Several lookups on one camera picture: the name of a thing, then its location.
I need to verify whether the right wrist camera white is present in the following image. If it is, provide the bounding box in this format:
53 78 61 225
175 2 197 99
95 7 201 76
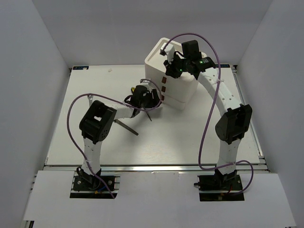
160 43 175 64

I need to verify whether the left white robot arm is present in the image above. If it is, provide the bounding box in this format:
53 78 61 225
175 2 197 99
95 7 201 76
77 85 160 190

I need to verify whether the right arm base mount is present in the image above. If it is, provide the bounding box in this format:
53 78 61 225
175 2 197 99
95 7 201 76
193 175 245 202

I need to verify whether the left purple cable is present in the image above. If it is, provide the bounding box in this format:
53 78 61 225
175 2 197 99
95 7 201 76
66 78 163 199

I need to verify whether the white drawer cabinet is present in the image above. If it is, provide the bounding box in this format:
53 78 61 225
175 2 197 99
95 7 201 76
144 38 198 110

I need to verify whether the blue label left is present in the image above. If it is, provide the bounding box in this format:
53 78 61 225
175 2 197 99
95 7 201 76
72 66 89 70

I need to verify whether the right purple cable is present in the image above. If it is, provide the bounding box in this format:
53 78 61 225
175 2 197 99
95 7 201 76
163 33 254 196

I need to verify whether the purple cable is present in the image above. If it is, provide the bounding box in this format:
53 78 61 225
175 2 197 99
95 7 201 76
66 78 163 199
163 33 254 196

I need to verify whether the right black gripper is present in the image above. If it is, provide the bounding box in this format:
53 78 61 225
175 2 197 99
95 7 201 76
163 54 189 79

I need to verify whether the aluminium rail front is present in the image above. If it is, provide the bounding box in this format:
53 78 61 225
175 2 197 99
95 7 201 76
43 164 269 172

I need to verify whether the silver ratchet wrench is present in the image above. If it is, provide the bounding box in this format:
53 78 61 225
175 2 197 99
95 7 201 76
87 95 93 106

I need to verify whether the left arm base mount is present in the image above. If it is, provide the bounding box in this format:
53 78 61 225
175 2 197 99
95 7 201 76
69 175 120 200

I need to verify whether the blue label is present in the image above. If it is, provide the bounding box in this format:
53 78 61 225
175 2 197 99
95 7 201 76
220 64 230 68
72 66 89 70

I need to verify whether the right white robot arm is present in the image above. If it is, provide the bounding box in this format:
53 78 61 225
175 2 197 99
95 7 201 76
161 40 252 190

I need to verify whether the blue label right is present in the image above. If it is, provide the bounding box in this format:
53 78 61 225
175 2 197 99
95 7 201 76
220 64 230 68

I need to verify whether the grey metal file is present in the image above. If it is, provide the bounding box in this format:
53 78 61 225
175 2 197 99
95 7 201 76
114 119 139 136

